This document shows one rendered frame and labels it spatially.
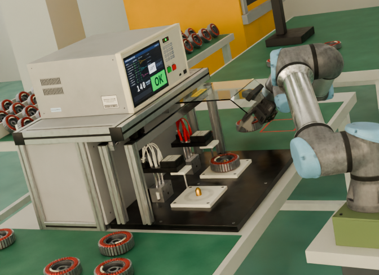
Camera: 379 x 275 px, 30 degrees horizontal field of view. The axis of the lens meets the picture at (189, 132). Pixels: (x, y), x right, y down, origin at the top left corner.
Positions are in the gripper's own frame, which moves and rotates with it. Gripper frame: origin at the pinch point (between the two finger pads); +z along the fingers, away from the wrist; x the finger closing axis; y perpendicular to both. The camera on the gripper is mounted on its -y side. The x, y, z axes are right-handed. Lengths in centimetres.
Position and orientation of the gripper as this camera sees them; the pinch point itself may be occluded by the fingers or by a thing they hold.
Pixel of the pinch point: (248, 124)
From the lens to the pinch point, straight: 295.4
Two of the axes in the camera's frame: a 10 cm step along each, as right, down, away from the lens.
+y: 6.0, 7.0, -3.9
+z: -2.9, 6.4, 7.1
